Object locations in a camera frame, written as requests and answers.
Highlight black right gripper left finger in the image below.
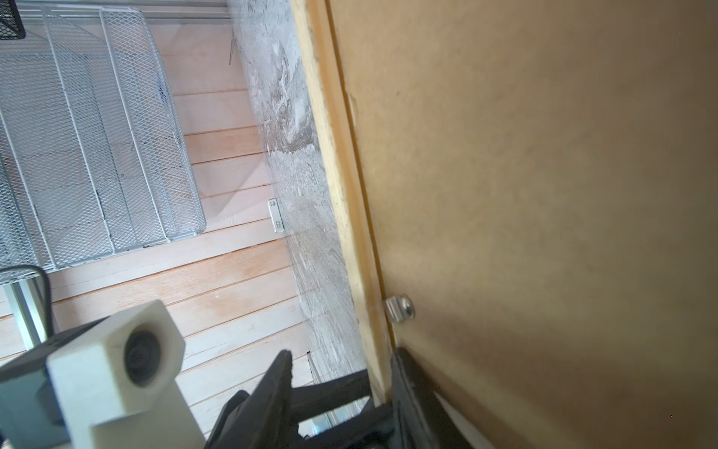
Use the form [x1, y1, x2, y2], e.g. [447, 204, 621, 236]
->
[205, 350, 293, 448]

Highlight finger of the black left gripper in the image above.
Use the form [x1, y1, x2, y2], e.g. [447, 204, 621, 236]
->
[292, 404, 396, 449]
[291, 370, 372, 424]

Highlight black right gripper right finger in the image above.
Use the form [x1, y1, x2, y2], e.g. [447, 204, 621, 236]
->
[391, 348, 471, 449]

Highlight wooden backing board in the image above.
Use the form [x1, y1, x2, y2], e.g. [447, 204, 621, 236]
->
[329, 1, 717, 448]

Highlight light wooden picture frame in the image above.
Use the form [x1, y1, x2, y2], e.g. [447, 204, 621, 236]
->
[291, 1, 393, 405]

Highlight small white tag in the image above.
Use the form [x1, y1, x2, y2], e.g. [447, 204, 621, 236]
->
[267, 198, 285, 234]

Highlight white wire mesh shelf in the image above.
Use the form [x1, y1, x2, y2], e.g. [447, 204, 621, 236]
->
[1, 5, 206, 283]

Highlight black wire mesh basket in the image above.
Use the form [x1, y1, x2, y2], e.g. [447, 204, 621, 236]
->
[0, 0, 26, 40]

